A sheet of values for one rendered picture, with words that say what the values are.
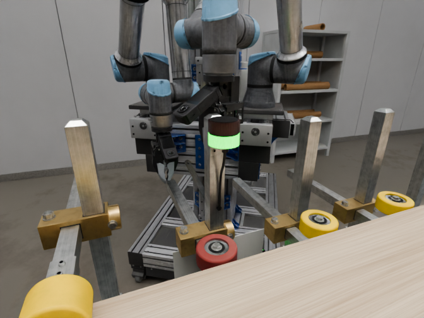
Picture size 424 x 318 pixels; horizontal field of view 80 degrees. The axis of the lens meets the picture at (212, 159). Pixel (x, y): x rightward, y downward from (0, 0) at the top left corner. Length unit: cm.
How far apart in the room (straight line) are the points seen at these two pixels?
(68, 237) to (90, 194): 8
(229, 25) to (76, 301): 53
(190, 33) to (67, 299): 61
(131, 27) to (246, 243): 86
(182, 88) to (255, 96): 35
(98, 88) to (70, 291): 282
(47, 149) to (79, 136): 287
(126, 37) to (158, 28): 200
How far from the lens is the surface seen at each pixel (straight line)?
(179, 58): 99
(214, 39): 58
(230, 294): 45
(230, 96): 62
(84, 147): 48
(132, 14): 108
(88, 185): 51
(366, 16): 450
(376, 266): 57
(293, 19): 104
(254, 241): 76
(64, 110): 320
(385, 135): 85
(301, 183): 69
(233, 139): 46
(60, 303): 38
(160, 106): 85
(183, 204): 73
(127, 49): 117
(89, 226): 54
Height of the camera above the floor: 124
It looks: 21 degrees down
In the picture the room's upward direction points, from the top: straight up
